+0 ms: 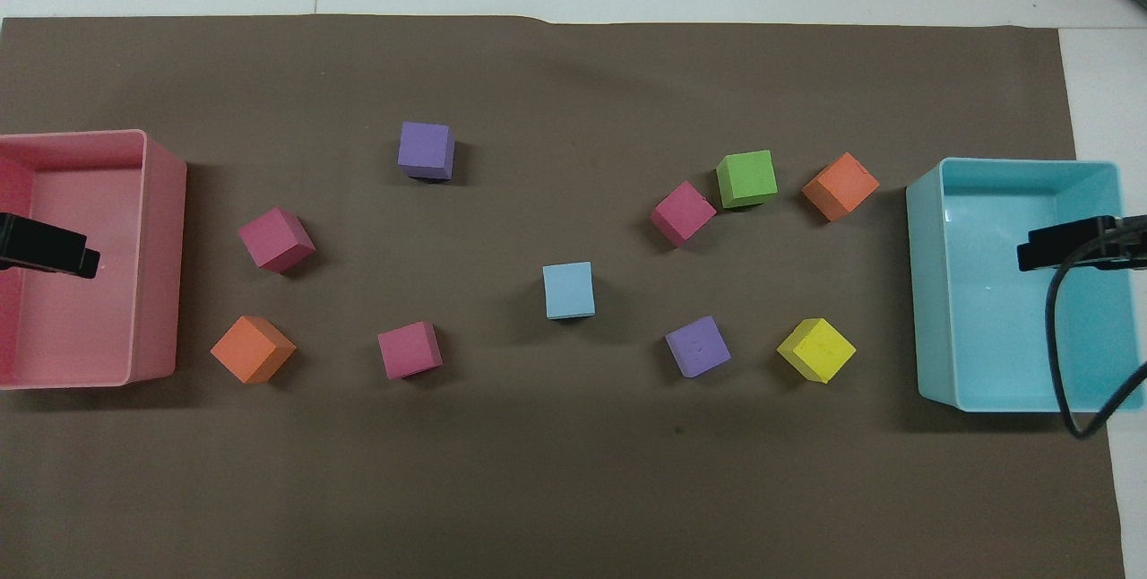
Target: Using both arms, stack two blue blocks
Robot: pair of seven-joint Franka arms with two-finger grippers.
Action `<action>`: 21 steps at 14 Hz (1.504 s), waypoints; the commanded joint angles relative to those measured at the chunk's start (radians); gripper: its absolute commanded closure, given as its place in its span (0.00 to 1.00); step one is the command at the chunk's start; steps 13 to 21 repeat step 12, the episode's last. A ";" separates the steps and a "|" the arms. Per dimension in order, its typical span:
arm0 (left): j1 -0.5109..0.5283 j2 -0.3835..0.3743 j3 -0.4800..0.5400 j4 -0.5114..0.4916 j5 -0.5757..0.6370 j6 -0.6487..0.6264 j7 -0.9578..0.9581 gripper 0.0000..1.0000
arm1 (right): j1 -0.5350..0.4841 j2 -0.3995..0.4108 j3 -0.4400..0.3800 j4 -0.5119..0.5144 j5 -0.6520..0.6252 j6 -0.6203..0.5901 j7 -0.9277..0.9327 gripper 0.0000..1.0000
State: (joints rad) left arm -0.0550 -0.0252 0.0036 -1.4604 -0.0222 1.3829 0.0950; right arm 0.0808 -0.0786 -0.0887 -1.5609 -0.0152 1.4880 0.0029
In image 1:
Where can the pink plastic bin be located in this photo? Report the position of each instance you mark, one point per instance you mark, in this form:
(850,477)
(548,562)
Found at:
(99,292)

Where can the yellow foam block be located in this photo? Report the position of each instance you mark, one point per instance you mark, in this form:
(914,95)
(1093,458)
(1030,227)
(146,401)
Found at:
(817,349)

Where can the pink foam block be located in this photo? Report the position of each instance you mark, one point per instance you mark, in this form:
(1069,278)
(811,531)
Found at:
(409,349)
(683,211)
(274,237)

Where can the purple foam block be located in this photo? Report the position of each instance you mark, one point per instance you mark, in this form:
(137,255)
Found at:
(425,147)
(697,346)

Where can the green foam block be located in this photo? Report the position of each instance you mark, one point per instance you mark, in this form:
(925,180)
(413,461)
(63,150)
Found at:
(745,177)

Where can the light blue foam block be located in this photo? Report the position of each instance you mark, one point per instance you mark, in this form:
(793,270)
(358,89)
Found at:
(568,289)

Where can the orange foam block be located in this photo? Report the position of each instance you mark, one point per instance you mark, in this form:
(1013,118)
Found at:
(840,185)
(251,348)

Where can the light blue plastic bin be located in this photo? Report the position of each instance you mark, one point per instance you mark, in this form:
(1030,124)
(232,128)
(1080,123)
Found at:
(986,328)

